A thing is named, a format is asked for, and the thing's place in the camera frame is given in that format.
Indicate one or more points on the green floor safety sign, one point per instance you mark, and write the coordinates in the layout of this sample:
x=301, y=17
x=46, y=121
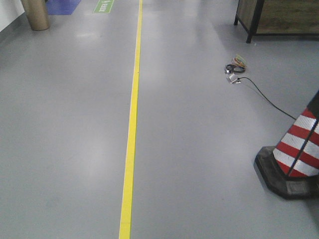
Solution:
x=103, y=6

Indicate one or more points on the red white traffic cone left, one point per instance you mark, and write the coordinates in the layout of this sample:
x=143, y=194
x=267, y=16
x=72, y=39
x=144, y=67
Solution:
x=291, y=168

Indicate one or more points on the dark wooden cabinet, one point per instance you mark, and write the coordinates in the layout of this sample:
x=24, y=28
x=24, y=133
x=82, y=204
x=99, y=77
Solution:
x=278, y=17

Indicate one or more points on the cardboard tube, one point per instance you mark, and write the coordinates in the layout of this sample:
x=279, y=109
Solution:
x=37, y=14

